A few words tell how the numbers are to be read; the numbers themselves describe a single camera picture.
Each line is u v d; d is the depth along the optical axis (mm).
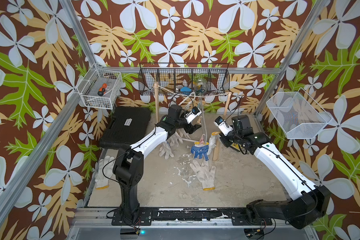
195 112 724
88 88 819
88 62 870
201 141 749
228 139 683
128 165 500
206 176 870
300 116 804
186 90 946
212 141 825
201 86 978
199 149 837
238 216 738
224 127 685
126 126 1043
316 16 704
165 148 934
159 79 977
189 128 766
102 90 800
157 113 869
